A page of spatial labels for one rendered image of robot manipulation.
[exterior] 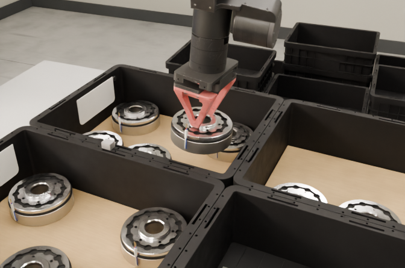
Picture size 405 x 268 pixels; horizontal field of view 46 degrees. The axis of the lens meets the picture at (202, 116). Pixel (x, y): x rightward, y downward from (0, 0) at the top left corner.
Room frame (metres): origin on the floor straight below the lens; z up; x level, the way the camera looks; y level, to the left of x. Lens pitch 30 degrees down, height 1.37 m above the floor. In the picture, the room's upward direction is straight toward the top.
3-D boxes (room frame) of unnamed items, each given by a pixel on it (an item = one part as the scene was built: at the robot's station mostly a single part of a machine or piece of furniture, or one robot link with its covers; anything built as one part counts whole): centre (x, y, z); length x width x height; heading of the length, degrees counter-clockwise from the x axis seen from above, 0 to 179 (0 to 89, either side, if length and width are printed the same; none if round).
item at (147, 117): (0.90, 0.15, 0.86); 0.10 x 0.10 x 0.01
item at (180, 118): (0.68, 0.00, 0.96); 0.10 x 0.10 x 0.01
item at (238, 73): (1.84, -0.08, 0.37); 0.40 x 0.30 x 0.45; 69
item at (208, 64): (0.68, -0.01, 1.09); 0.10 x 0.07 x 0.07; 152
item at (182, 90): (0.67, 0.00, 1.01); 0.07 x 0.07 x 0.09; 62
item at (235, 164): (0.78, 0.08, 0.92); 0.40 x 0.30 x 0.02; 65
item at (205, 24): (0.67, -0.02, 1.15); 0.07 x 0.06 x 0.07; 70
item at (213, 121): (0.68, 0.00, 0.97); 0.05 x 0.05 x 0.01
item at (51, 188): (0.62, 0.27, 0.86); 0.05 x 0.05 x 0.01
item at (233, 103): (0.78, 0.08, 0.87); 0.40 x 0.30 x 0.11; 65
